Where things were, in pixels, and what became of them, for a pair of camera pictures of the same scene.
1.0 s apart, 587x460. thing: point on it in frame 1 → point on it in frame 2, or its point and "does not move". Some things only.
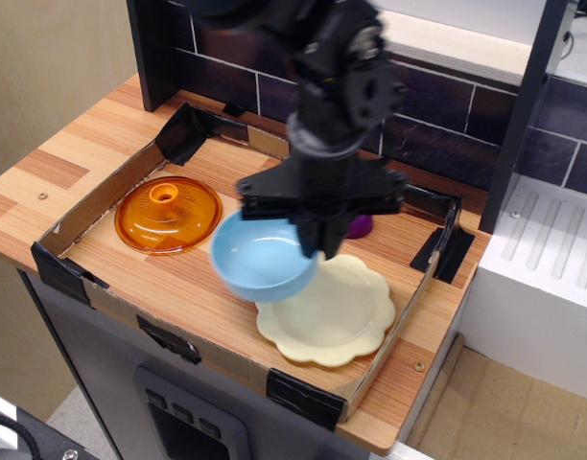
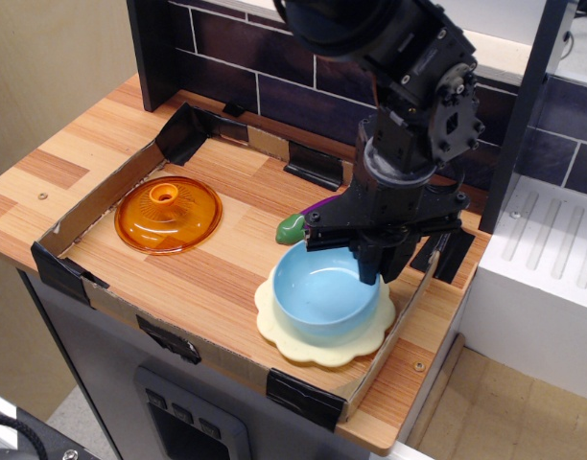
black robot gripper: (315, 186) → (384, 210)
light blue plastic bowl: (261, 260) → (318, 295)
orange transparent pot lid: (167, 216) does not move
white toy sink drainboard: (535, 305) does not move
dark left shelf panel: (154, 51) does not move
